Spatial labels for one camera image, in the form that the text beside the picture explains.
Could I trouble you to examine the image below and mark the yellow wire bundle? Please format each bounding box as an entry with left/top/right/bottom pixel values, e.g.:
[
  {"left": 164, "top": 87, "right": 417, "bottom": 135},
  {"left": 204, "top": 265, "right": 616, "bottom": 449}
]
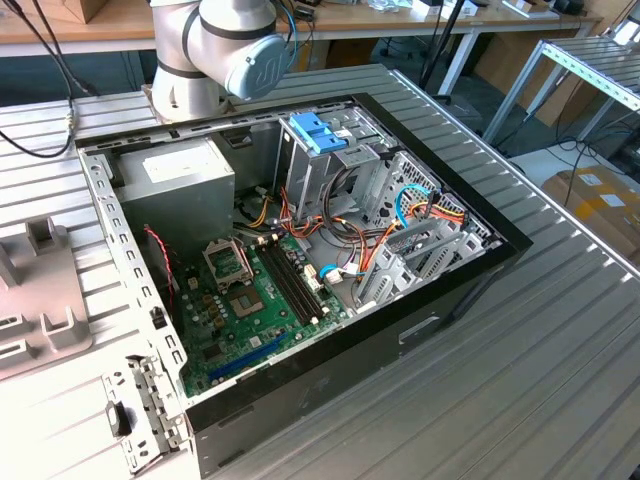
[{"left": 244, "top": 194, "right": 276, "bottom": 230}]

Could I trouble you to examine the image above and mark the grey power supply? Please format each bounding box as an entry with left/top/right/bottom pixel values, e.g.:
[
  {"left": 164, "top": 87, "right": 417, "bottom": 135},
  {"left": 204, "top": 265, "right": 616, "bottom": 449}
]
[{"left": 117, "top": 137, "right": 236, "bottom": 251}]

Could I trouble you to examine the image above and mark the black cable white sleeve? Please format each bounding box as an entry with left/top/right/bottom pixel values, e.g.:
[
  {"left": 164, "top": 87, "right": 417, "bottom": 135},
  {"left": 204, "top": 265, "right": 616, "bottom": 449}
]
[{"left": 0, "top": 0, "right": 100, "bottom": 159}]

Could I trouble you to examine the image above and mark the CPU socket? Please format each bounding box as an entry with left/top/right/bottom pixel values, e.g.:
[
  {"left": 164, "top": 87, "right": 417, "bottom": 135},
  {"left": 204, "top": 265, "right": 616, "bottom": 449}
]
[{"left": 227, "top": 283, "right": 266, "bottom": 322}]

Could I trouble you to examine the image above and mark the silver disk bay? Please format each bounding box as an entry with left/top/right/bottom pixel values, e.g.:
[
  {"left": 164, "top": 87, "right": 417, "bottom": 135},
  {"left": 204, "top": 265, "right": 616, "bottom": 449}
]
[{"left": 357, "top": 149, "right": 504, "bottom": 315}]

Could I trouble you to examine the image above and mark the black RAM slot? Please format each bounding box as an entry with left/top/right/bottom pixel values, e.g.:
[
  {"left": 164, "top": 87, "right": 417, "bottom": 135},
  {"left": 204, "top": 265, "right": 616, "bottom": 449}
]
[
  {"left": 268, "top": 239, "right": 318, "bottom": 321},
  {"left": 257, "top": 243, "right": 307, "bottom": 325},
  {"left": 262, "top": 242, "right": 312, "bottom": 323},
  {"left": 273, "top": 237, "right": 324, "bottom": 319}
]

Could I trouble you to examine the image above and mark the blue drive cage latch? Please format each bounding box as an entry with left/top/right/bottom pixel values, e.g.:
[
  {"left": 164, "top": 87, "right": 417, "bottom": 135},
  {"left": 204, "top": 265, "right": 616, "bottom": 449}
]
[{"left": 288, "top": 112, "right": 351, "bottom": 156}]

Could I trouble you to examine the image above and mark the black open PC case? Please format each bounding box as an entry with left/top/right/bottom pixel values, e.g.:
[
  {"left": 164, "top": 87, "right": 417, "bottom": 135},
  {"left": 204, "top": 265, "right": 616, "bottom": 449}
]
[{"left": 74, "top": 92, "right": 534, "bottom": 480}]

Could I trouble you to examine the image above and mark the long wooden desk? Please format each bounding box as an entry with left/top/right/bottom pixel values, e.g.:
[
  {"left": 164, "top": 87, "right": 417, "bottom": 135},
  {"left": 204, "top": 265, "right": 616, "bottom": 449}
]
[{"left": 0, "top": 0, "right": 605, "bottom": 96}]

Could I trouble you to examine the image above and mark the short blue wire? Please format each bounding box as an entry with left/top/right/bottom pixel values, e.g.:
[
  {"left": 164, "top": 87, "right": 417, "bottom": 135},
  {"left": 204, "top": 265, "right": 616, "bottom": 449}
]
[{"left": 319, "top": 263, "right": 347, "bottom": 287}]

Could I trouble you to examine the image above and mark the red black fan wire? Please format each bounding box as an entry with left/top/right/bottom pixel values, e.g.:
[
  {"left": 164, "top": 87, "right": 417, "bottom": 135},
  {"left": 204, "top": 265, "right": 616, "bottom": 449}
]
[{"left": 143, "top": 224, "right": 177, "bottom": 304}]

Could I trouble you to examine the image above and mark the small cardboard box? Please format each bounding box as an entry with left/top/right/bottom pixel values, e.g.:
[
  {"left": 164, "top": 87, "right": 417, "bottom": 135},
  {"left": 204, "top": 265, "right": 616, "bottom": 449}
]
[{"left": 17, "top": 0, "right": 109, "bottom": 24}]

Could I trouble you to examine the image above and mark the black case latch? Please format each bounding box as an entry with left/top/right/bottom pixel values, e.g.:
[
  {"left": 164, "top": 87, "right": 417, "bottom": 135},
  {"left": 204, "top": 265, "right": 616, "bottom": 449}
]
[{"left": 106, "top": 402, "right": 135, "bottom": 440}]

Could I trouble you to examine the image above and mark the silver optical drive cage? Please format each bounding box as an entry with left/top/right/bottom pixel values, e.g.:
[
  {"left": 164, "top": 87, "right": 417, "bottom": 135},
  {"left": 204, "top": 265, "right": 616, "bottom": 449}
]
[{"left": 272, "top": 107, "right": 399, "bottom": 226}]

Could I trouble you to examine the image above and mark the orange wire bundle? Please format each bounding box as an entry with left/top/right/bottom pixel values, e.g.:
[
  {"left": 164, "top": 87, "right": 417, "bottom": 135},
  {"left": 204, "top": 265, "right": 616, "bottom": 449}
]
[{"left": 277, "top": 187, "right": 386, "bottom": 266}]

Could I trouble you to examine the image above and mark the grey parts rack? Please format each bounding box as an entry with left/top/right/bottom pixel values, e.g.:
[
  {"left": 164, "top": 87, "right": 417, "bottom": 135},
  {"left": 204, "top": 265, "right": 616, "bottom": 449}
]
[{"left": 0, "top": 214, "right": 96, "bottom": 382}]

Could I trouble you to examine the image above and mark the blue expansion slot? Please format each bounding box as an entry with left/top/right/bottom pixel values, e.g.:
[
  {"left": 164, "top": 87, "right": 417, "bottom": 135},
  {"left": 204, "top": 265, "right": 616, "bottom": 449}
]
[{"left": 207, "top": 331, "right": 290, "bottom": 384}]

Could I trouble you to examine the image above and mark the orange red power wire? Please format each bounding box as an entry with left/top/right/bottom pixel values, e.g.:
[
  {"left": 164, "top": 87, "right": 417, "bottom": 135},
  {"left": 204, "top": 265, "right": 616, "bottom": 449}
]
[{"left": 352, "top": 192, "right": 469, "bottom": 306}]

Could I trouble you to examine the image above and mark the long blue data wire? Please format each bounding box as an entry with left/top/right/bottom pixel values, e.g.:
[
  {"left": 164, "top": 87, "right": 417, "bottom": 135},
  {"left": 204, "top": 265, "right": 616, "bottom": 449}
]
[{"left": 393, "top": 183, "right": 437, "bottom": 230}]

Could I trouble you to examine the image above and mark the large cardboard box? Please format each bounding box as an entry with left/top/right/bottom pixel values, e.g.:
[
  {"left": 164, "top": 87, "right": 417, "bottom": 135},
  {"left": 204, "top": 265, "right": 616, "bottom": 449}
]
[{"left": 542, "top": 166, "right": 640, "bottom": 261}]

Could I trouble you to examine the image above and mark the metal socket cover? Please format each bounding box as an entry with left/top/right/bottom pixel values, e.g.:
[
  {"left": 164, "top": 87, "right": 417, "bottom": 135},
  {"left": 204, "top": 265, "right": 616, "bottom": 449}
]
[{"left": 202, "top": 238, "right": 254, "bottom": 293}]

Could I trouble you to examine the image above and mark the black wire bundle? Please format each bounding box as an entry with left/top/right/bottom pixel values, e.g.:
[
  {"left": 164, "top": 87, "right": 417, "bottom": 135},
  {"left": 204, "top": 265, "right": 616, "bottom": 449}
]
[{"left": 321, "top": 164, "right": 372, "bottom": 242}]

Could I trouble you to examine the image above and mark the green motherboard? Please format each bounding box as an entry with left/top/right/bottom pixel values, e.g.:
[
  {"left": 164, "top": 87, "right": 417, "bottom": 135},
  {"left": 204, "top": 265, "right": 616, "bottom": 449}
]
[{"left": 177, "top": 232, "right": 351, "bottom": 399}]

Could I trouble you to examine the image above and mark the metal slat shelf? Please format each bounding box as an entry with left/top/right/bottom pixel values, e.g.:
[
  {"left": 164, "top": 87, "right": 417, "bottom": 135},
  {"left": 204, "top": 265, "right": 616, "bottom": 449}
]
[{"left": 482, "top": 37, "right": 640, "bottom": 146}]

